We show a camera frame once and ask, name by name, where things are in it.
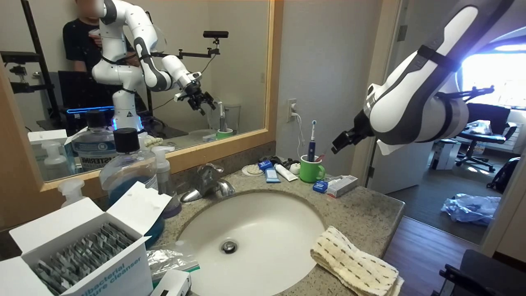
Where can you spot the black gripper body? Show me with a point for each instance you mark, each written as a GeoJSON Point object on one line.
{"type": "Point", "coordinates": [360, 130]}

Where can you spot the blue grey electric toothbrush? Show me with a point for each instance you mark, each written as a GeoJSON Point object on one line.
{"type": "Point", "coordinates": [311, 144]}

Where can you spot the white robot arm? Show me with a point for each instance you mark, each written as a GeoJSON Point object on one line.
{"type": "Point", "coordinates": [409, 105]}

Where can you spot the light green cup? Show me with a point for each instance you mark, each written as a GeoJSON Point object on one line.
{"type": "Point", "coordinates": [311, 169]}

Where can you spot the white blue toothpaste box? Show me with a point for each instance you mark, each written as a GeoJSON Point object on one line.
{"type": "Point", "coordinates": [340, 185]}

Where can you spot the blue white floss box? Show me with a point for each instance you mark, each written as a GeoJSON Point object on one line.
{"type": "Point", "coordinates": [268, 169]}

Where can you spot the cream patterned folded towel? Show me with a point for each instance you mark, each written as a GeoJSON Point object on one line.
{"type": "Point", "coordinates": [357, 269]}

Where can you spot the white oval sink basin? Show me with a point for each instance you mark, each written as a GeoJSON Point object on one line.
{"type": "Point", "coordinates": [255, 243]}

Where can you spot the chrome sink faucet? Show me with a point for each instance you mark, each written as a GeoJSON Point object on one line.
{"type": "Point", "coordinates": [207, 181]}

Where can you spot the wood framed mirror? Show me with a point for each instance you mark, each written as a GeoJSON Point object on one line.
{"type": "Point", "coordinates": [23, 194]}

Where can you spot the clear soap dispenser bottle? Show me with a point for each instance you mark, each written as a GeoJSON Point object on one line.
{"type": "Point", "coordinates": [126, 167]}

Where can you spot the open white glove box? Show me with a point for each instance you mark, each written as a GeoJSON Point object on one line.
{"type": "Point", "coordinates": [82, 250]}

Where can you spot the white wall power outlet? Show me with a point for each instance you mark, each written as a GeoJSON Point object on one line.
{"type": "Point", "coordinates": [292, 110]}

